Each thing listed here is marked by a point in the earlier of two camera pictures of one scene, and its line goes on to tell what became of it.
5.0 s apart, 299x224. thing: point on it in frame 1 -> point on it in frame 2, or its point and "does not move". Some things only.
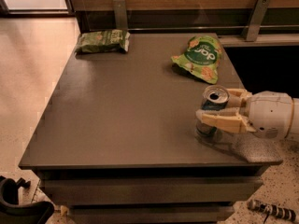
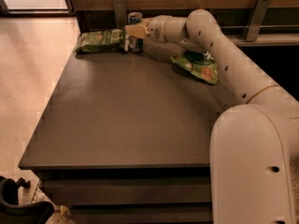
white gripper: x=270 y=113 -> x=155 y=28
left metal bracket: x=120 y=13 does not move
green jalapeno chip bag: x=104 y=41 does not move
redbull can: x=214 y=97 -> x=135 y=44
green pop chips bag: x=202 y=58 does not move
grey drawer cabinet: x=118 y=143 does not move
